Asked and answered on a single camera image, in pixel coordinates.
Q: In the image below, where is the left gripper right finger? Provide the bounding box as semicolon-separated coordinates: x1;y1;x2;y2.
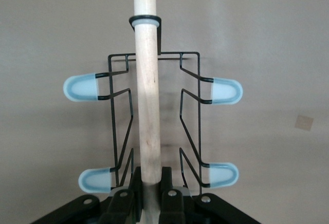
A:
159;166;261;224

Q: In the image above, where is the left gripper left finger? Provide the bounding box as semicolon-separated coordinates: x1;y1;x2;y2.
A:
30;166;143;224

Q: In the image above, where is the black wire cup holder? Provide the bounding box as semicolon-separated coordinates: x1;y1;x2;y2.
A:
63;0;244;224

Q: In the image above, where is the brown tape square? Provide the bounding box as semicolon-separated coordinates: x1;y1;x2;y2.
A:
294;115;316;133

